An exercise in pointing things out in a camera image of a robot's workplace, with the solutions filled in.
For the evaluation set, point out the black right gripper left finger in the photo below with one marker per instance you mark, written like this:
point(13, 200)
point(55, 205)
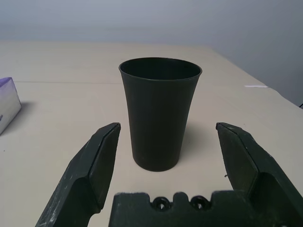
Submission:
point(80, 179)

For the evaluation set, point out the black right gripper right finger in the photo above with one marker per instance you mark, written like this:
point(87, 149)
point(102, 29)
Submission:
point(272, 189)

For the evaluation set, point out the black plastic cup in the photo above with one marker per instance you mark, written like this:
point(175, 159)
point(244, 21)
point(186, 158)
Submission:
point(156, 118)

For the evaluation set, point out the purple tissue pack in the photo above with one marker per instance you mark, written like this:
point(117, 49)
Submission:
point(8, 106)

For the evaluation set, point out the white tape piece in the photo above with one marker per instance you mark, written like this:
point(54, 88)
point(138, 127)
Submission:
point(256, 86)

